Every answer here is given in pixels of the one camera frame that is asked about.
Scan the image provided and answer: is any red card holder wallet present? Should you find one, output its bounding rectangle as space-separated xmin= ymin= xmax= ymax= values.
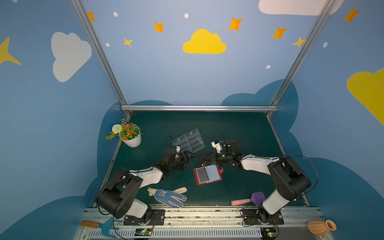
xmin=194 ymin=165 xmax=223 ymax=186

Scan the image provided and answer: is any dark credit card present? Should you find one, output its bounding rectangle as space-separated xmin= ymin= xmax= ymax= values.
xmin=197 ymin=167 xmax=209 ymax=184

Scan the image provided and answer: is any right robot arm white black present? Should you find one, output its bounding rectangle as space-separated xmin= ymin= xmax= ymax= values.
xmin=194 ymin=141 xmax=312 ymax=223

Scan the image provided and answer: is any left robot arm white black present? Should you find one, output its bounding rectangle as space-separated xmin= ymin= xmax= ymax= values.
xmin=95 ymin=147 xmax=194 ymax=223

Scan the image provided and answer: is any clear acrylic card organizer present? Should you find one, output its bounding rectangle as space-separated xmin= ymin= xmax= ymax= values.
xmin=172 ymin=129 xmax=205 ymax=153

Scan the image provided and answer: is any blue dotted work glove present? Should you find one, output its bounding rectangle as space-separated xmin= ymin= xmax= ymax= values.
xmin=147 ymin=187 xmax=187 ymax=208

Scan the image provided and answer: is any white pot with flowers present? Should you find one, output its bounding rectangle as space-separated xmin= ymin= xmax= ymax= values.
xmin=106 ymin=119 xmax=142 ymax=148

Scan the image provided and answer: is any purple pink toy shovel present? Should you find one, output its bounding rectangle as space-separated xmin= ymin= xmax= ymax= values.
xmin=231 ymin=192 xmax=266 ymax=206

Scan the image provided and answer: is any horizontal aluminium back bar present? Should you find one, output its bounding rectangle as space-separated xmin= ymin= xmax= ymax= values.
xmin=121 ymin=105 xmax=278 ymax=112

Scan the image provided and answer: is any left green circuit board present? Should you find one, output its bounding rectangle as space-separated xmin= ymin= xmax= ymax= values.
xmin=135 ymin=229 xmax=153 ymax=237

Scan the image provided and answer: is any green circuit board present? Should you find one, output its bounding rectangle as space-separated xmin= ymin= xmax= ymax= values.
xmin=261 ymin=228 xmax=279 ymax=240
xmin=135 ymin=229 xmax=153 ymax=237

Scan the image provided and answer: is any right green circuit board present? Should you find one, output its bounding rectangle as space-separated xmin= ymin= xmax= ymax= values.
xmin=261 ymin=228 xmax=279 ymax=240

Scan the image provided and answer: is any terracotta clay vase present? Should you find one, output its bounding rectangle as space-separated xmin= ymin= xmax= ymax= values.
xmin=307 ymin=220 xmax=337 ymax=236

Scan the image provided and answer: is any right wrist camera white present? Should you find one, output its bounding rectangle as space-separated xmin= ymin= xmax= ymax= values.
xmin=211 ymin=142 xmax=223 ymax=154

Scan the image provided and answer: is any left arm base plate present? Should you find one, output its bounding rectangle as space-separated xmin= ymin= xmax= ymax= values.
xmin=123 ymin=209 xmax=166 ymax=226

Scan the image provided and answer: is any aluminium rail frame front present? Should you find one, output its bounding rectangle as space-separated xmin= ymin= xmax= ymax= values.
xmin=73 ymin=203 xmax=334 ymax=240

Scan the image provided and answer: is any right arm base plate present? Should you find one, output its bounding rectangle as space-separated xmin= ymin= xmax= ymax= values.
xmin=240 ymin=209 xmax=284 ymax=227

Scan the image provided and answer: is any blue fork wooden handle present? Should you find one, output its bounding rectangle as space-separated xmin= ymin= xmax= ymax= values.
xmin=80 ymin=219 xmax=122 ymax=239

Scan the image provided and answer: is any left diagonal aluminium post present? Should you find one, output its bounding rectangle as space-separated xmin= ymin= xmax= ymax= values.
xmin=71 ymin=0 xmax=127 ymax=109

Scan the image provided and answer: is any diagonal aluminium post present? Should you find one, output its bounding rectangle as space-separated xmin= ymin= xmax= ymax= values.
xmin=71 ymin=0 xmax=127 ymax=109
xmin=270 ymin=0 xmax=336 ymax=111

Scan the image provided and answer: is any right diagonal aluminium post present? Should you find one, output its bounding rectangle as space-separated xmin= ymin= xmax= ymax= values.
xmin=270 ymin=0 xmax=336 ymax=111

